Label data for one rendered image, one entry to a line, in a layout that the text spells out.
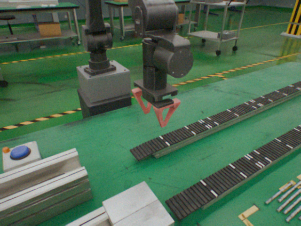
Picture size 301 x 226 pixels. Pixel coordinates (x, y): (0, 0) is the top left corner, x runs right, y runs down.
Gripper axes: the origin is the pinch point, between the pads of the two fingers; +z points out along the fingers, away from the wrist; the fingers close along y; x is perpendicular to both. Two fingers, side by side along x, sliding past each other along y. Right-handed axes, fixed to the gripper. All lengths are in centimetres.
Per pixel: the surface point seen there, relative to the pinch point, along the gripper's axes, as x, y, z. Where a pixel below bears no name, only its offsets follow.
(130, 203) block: -16.3, 16.3, 4.2
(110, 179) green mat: -14.6, 1.2, 13.5
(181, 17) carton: 394, -450, 52
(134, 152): -5.7, -1.6, 10.6
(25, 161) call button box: -31.3, -10.4, 7.5
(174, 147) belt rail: 6.3, 1.6, 12.3
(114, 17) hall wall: 323, -732, 74
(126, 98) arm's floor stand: 10.5, -37.8, 13.6
